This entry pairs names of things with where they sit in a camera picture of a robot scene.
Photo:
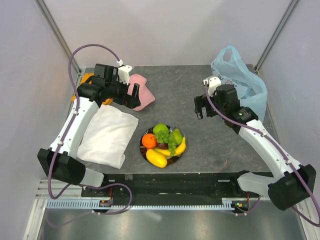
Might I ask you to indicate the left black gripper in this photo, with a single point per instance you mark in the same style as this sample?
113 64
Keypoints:
130 101

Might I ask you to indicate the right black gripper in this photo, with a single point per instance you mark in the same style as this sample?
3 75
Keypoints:
200 101

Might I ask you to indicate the light blue plastic bag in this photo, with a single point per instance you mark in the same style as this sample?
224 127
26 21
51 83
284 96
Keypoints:
252 92

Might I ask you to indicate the green fake apple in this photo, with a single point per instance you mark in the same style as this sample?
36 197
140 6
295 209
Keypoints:
161 127

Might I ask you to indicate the green fake pear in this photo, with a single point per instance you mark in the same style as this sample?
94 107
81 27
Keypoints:
177 136

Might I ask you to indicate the orange fake fruit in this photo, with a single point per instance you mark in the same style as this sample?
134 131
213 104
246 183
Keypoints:
149 141

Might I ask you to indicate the yellow fake banana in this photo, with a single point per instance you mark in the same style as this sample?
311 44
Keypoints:
178 151

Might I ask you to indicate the green fake grapes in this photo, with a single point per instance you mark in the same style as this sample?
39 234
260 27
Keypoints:
163 137

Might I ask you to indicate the dark red fake plum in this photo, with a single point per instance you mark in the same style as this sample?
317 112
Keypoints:
163 146

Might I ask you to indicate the yellow fake lemon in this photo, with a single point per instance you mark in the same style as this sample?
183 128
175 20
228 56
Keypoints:
155 158

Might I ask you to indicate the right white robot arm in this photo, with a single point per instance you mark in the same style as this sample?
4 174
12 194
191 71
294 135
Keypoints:
291 182

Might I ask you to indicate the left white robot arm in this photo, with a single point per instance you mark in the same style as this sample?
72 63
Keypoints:
59 161

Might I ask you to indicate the orange folded cloth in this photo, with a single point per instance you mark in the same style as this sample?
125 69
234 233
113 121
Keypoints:
85 89

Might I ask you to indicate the pink baseball cap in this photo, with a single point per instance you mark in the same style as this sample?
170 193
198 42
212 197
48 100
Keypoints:
145 96

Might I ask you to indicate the white folded cloth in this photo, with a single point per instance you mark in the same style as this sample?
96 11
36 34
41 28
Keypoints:
107 136

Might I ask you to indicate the dark rimmed beige plate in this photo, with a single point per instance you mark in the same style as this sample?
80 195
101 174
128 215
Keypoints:
143 150

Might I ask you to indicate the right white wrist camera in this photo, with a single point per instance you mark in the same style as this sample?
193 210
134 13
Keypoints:
212 82

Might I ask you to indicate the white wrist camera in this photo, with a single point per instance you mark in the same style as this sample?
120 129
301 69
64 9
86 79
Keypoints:
212 82
124 72

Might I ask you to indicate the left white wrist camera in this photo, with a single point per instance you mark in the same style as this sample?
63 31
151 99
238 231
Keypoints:
124 72

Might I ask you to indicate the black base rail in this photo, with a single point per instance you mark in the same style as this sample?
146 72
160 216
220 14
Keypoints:
212 185

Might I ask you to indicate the white slotted cable duct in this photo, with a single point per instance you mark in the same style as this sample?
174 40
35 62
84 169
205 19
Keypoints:
96 204

